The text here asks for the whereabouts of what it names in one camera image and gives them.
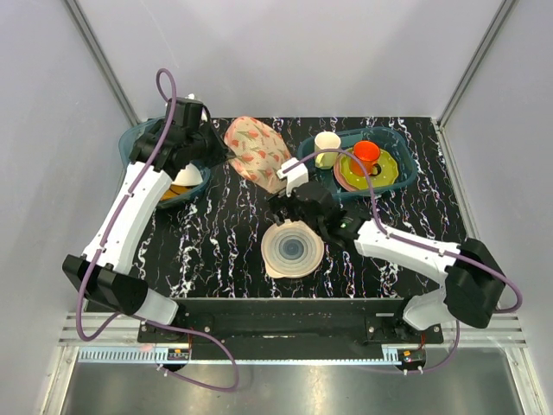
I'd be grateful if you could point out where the pink plate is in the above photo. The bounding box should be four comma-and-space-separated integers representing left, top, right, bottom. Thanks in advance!
334, 153, 368, 192

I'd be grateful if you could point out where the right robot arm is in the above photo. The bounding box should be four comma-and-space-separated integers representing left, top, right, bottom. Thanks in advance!
268, 182, 505, 343

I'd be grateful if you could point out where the teal plastic bin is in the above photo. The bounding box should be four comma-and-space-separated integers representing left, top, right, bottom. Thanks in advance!
118, 118, 211, 209
306, 127, 417, 201

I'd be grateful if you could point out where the white bra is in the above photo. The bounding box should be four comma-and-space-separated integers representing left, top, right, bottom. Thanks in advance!
173, 163, 203, 188

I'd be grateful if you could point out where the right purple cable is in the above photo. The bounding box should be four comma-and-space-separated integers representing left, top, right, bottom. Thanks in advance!
289, 149, 523, 375

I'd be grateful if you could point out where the orange mug black handle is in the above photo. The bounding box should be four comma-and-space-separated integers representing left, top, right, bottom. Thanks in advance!
353, 140, 381, 176

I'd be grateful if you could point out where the pale yellow mug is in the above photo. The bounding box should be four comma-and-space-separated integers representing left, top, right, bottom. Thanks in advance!
314, 131, 341, 169

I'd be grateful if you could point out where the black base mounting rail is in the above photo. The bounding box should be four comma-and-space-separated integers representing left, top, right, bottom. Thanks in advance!
137, 297, 446, 361

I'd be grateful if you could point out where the teal plastic bin right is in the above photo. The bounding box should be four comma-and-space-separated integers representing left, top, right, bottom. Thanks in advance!
306, 127, 417, 201

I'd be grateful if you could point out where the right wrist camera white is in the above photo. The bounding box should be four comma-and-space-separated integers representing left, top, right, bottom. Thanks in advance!
276, 157, 308, 195

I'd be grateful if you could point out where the yellow garment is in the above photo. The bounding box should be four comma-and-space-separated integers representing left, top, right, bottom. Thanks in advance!
161, 185, 190, 201

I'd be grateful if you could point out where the teal plastic bin left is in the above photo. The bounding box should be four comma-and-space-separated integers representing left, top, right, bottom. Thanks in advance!
118, 118, 211, 209

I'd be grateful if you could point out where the green polka dot plate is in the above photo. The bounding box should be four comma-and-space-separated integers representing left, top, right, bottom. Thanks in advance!
350, 150, 399, 191

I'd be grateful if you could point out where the aluminium frame rail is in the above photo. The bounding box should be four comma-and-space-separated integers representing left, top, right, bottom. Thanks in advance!
59, 315, 525, 366

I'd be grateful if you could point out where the cream ringed ceramic plate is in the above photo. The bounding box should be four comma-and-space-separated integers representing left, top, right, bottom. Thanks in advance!
261, 220, 324, 279

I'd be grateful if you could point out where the floral mesh laundry bag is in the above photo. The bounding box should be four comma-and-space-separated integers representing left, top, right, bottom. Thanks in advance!
224, 116, 291, 194

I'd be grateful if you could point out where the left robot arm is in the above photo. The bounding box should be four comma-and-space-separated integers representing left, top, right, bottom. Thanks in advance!
62, 98, 233, 342

